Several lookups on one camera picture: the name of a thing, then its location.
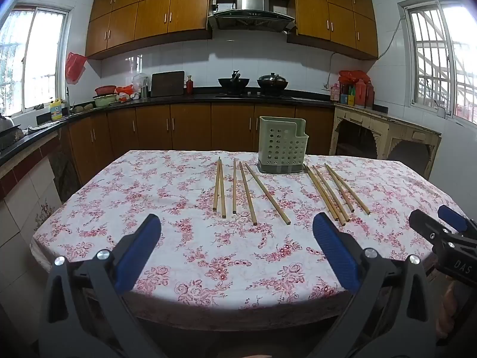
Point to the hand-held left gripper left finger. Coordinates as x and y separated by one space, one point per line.
138 253

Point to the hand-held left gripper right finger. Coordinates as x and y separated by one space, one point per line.
335 253

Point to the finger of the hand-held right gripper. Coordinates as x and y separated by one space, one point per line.
421 220
451 214

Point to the pale green perforated utensil holder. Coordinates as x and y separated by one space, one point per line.
281 145

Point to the person's right hand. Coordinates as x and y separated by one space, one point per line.
447 305

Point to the white cup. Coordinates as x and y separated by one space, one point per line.
441 112

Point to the cream side table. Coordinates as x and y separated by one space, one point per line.
387 119

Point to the wooden lower kitchen cabinets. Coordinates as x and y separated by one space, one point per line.
190 126

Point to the yellow condiment box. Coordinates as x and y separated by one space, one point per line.
348 99

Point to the pink condiment bottle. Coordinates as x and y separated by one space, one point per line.
335 93

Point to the white framed barred window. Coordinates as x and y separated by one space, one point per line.
439 59

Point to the pale green basin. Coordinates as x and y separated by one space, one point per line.
104 100

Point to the black kitchen countertop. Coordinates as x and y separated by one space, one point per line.
167 99

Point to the red bag over bottles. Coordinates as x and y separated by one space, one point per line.
354 75

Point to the red crumpled plastic bag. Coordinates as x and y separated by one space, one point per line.
125 90

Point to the yellow detergent bottle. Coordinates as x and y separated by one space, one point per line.
56 111

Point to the red basin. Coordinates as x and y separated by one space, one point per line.
105 90

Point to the steel faucet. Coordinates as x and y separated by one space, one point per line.
68 99

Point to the dark cutting board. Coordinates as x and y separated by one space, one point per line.
167 84

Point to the red bottle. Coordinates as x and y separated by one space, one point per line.
189 86

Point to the black gas stove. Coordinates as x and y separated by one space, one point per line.
253 96

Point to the black pot with lid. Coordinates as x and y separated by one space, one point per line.
272 82

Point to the steel kettle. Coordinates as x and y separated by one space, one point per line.
3 122

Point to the black wok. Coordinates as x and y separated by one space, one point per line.
233 84

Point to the red hanging plastic bag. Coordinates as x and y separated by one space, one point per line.
75 68

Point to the white framed sliding window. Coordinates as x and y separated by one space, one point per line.
33 59

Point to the steel range hood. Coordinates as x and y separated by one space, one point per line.
251 0

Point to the wooden upper wall cabinets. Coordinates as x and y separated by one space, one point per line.
167 11

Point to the wall power socket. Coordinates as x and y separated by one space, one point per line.
214 6

